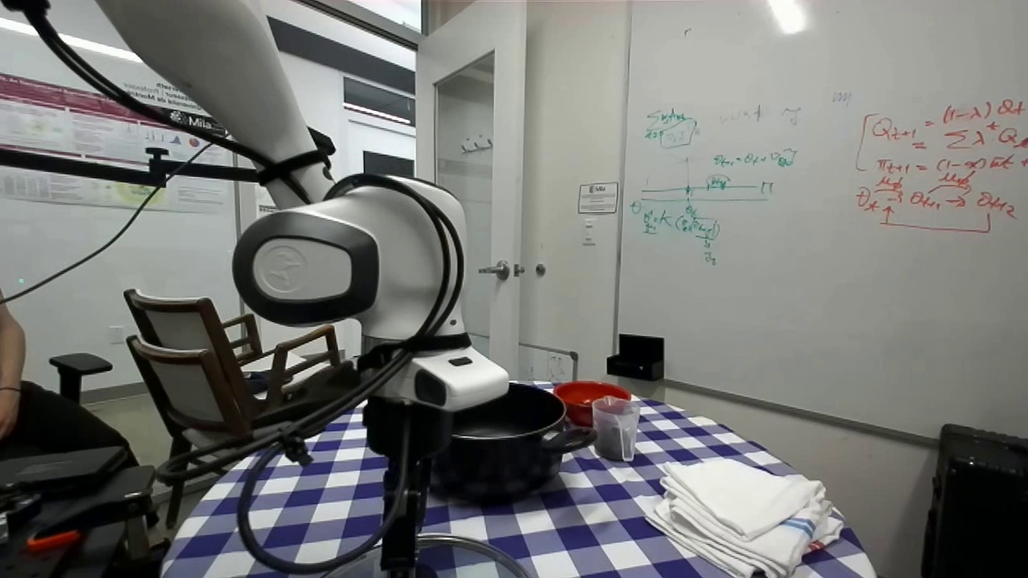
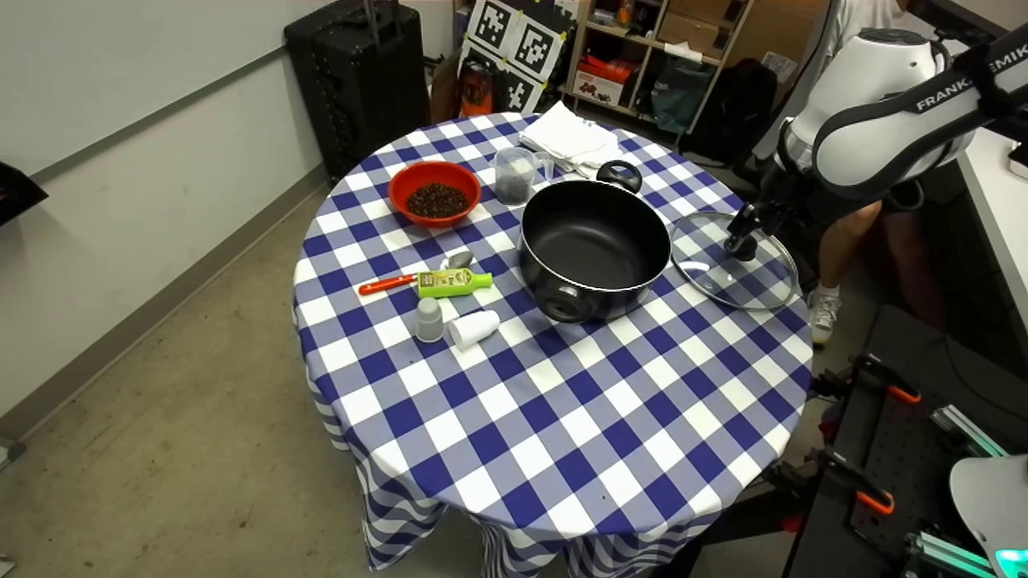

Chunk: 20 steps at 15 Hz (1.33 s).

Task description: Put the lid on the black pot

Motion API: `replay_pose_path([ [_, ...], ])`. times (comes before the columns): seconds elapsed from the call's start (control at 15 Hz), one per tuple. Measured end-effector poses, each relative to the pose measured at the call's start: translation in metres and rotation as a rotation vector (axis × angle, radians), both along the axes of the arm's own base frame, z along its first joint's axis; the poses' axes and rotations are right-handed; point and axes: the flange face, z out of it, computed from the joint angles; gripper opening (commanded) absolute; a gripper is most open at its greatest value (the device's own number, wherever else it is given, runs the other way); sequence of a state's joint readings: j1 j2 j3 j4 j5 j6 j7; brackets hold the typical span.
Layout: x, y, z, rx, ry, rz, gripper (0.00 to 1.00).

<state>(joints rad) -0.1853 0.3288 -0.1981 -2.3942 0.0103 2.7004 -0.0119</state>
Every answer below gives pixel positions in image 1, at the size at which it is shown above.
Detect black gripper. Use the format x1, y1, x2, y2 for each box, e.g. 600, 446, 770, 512
362, 395, 459, 578

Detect glass pot lid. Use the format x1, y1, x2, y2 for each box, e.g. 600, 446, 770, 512
317, 529, 538, 578

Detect black cooking pot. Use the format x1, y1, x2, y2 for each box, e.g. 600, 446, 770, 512
430, 383, 599, 509

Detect blue white checkered tablecloth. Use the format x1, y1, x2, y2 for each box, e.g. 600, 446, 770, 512
157, 395, 881, 578

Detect red bowl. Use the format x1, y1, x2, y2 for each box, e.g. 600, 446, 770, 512
554, 380, 637, 435

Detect clear plastic measuring cup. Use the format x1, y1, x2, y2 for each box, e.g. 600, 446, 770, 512
588, 395, 642, 466

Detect wooden armchair grey cushion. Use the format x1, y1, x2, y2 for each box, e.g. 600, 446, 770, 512
121, 285, 267, 373
126, 323, 367, 534

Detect black eraser box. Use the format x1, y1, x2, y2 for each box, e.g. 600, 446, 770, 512
603, 332, 669, 385

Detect folded white towel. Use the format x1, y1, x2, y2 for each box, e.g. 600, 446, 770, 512
642, 455, 848, 578

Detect black laptop case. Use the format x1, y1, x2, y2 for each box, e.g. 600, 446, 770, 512
0, 443, 157, 540

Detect black office chair armrest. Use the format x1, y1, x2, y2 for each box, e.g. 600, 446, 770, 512
47, 350, 116, 406

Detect small door sign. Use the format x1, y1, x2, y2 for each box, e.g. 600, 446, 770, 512
574, 180, 624, 217

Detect seated person dark clothes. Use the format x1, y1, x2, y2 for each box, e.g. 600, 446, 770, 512
0, 302, 140, 466

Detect white door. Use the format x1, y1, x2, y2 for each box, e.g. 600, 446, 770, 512
516, 0, 637, 385

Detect whiteboard with writing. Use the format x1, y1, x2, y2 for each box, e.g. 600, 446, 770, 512
618, 0, 1028, 443

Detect black boom pole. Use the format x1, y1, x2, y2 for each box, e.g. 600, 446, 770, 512
0, 146, 270, 190

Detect red handled tool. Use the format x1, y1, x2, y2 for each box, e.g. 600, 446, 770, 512
24, 526, 87, 558

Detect thin black hanging cable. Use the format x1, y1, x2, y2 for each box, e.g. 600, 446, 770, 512
0, 143, 220, 307

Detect wall poster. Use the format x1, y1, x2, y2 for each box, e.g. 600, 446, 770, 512
0, 72, 236, 213

